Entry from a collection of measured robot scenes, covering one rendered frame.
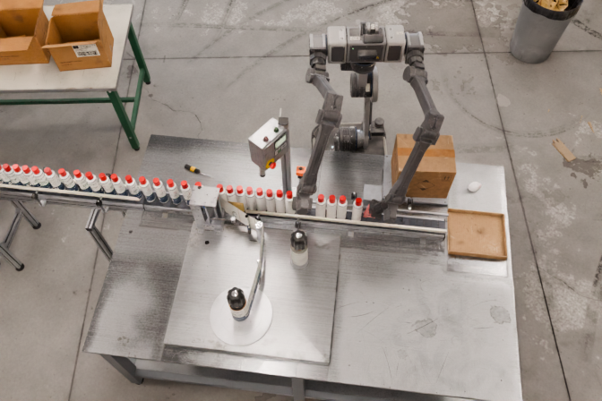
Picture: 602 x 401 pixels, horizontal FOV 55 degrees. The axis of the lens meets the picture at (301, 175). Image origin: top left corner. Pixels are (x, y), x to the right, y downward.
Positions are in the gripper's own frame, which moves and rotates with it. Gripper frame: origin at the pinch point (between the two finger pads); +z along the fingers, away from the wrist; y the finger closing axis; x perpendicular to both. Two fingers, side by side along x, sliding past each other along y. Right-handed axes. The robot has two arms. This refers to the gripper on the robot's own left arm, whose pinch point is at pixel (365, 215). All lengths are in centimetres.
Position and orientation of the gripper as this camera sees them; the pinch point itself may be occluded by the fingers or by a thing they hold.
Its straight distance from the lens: 310.7
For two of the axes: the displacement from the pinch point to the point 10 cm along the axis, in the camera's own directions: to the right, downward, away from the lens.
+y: -1.1, 8.3, -5.4
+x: 7.8, 4.1, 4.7
